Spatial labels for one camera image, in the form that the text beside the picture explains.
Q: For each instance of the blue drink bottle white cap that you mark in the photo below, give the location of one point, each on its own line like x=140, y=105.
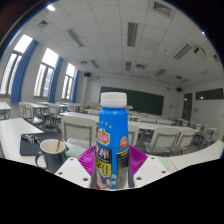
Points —
x=111, y=133

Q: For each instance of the white classroom chairs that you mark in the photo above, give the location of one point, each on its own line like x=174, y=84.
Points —
x=78, y=128

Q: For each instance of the wooden stick in mug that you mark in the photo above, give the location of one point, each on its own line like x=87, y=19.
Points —
x=59, y=140

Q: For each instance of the dark notebook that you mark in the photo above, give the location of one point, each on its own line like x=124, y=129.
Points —
x=28, y=148

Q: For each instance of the ceiling projector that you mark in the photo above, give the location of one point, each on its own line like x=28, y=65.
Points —
x=199, y=50

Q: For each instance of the classroom window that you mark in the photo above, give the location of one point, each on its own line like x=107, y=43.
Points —
x=45, y=75
x=68, y=83
x=11, y=66

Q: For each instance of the white classroom desks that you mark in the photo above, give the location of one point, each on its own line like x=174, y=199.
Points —
x=150, y=126

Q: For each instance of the dark high window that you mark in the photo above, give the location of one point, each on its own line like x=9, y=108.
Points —
x=210, y=94

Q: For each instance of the black wall speaker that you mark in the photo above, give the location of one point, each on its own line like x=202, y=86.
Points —
x=179, y=89
x=87, y=74

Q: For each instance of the blue curtain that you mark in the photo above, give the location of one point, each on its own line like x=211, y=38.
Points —
x=23, y=71
x=55, y=81
x=74, y=86

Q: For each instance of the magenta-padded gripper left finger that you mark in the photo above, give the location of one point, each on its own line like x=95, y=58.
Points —
x=71, y=170

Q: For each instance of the green chalkboard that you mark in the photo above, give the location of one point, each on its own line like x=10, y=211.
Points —
x=146, y=101

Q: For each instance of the dark blue mug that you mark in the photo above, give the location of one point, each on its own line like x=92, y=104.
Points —
x=53, y=161

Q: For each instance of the metal keys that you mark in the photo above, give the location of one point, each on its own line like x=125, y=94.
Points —
x=30, y=138

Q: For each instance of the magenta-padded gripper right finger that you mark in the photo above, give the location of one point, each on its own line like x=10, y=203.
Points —
x=151, y=170

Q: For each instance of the dark classroom door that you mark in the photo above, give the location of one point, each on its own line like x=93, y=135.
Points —
x=187, y=106

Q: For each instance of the ceiling lights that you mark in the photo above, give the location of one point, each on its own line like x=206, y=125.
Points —
x=132, y=33

